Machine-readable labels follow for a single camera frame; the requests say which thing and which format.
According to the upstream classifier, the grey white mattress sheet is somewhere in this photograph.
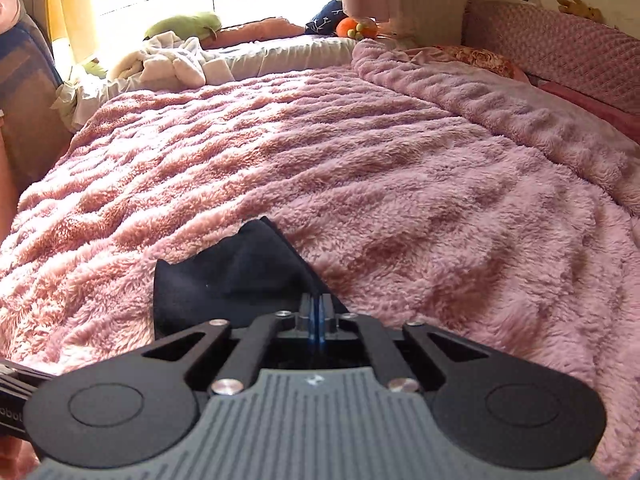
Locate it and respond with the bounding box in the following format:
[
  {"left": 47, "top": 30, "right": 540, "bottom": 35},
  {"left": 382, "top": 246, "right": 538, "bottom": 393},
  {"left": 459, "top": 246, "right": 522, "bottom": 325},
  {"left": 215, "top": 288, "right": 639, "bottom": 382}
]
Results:
[{"left": 200, "top": 35, "right": 361, "bottom": 83}]

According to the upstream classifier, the yellow curtain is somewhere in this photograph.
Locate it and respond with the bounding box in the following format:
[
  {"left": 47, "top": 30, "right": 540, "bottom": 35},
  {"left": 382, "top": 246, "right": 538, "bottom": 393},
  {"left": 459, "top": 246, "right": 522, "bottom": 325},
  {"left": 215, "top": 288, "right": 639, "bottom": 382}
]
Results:
[{"left": 45, "top": 0, "right": 101, "bottom": 61}]

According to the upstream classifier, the brown plush toy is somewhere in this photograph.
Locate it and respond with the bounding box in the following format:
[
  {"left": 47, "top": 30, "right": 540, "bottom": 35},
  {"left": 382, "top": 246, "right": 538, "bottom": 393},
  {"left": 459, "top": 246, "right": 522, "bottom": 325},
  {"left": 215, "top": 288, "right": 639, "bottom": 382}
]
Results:
[{"left": 556, "top": 0, "right": 603, "bottom": 23}]

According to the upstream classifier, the black sock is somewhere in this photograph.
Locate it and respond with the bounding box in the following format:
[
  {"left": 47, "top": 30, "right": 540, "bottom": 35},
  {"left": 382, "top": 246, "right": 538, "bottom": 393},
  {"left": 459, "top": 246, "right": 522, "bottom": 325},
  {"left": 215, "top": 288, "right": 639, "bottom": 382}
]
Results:
[{"left": 152, "top": 216, "right": 351, "bottom": 341}]

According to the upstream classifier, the pale pink fluffy blanket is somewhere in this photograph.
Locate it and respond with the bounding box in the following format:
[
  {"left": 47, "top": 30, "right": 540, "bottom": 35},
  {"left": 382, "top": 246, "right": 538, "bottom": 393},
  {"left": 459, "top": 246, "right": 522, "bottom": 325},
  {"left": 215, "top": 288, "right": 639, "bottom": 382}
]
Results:
[{"left": 350, "top": 37, "right": 640, "bottom": 211}]

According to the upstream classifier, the blue grey chair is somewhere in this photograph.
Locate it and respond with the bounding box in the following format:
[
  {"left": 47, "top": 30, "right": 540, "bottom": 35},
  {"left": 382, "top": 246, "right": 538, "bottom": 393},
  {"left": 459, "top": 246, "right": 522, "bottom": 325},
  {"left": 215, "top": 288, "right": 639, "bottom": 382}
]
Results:
[{"left": 0, "top": 0, "right": 76, "bottom": 196}]

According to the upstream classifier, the pink quilted headboard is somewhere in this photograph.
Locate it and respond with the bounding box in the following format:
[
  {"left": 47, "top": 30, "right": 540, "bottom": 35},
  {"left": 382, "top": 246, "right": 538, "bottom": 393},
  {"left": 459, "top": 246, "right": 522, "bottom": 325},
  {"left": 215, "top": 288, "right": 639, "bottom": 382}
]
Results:
[{"left": 460, "top": 0, "right": 640, "bottom": 111}]

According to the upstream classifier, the navy patterned pillow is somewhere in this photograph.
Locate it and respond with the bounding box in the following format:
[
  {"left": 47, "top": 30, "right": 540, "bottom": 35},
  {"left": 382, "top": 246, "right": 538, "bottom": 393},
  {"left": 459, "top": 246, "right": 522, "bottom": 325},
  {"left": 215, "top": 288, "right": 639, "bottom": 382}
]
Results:
[{"left": 305, "top": 0, "right": 348, "bottom": 36}]

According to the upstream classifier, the pink bed sheet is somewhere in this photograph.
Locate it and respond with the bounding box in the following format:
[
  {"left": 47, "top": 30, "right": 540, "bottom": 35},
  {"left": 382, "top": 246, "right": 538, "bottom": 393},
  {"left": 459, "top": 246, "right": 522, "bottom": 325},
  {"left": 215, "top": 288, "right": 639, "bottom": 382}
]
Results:
[{"left": 537, "top": 80, "right": 640, "bottom": 146}]

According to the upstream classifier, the floral pillow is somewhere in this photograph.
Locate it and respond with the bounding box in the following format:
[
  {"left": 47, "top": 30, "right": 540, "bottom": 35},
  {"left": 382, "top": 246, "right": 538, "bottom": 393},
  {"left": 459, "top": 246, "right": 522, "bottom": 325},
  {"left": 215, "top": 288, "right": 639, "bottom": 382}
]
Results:
[{"left": 435, "top": 45, "right": 531, "bottom": 81}]

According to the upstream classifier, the white clothes pile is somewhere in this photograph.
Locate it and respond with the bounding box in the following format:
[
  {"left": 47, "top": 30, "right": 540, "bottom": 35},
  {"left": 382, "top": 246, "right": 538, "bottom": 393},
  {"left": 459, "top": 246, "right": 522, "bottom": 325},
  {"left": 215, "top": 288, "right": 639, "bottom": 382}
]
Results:
[{"left": 107, "top": 31, "right": 226, "bottom": 87}]

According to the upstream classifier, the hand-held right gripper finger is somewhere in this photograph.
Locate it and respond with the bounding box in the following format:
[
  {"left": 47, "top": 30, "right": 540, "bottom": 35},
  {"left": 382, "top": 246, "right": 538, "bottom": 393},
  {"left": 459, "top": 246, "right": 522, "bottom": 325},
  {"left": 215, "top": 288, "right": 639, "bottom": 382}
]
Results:
[
  {"left": 318, "top": 293, "right": 489, "bottom": 396},
  {"left": 141, "top": 293, "right": 318, "bottom": 397}
]

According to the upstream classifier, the pink plush pillow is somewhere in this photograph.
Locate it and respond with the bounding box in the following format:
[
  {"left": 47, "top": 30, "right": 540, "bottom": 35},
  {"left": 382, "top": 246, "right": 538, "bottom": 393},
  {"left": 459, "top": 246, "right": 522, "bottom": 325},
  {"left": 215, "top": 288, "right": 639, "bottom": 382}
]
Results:
[{"left": 202, "top": 19, "right": 306, "bottom": 51}]

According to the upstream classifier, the green plush toy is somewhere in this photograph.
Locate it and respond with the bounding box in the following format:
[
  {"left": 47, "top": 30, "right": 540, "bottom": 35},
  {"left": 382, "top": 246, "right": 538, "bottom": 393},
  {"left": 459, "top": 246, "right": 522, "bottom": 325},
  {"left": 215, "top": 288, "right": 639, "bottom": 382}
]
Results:
[{"left": 144, "top": 11, "right": 222, "bottom": 43}]

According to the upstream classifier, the orange plush toy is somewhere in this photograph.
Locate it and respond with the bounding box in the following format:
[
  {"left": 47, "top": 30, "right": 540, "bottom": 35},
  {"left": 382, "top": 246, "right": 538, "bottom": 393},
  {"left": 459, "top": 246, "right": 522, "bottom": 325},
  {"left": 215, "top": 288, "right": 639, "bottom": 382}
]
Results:
[{"left": 336, "top": 17, "right": 378, "bottom": 41}]

